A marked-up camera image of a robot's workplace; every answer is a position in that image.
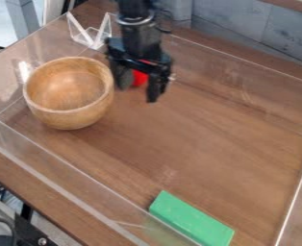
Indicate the wooden bowl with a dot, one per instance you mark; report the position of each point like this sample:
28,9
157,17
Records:
70,92

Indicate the clear acrylic tray enclosure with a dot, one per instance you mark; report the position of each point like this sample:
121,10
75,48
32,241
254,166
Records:
218,142

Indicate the black metal table bracket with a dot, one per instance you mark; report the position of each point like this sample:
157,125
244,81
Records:
30,235

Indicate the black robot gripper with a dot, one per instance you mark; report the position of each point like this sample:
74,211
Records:
151,61

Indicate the red plush strawberry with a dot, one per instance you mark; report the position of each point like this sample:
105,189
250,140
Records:
141,76

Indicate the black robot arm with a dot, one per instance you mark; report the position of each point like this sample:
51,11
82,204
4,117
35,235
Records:
138,22

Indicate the green rectangular block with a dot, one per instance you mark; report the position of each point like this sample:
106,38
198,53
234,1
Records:
190,221

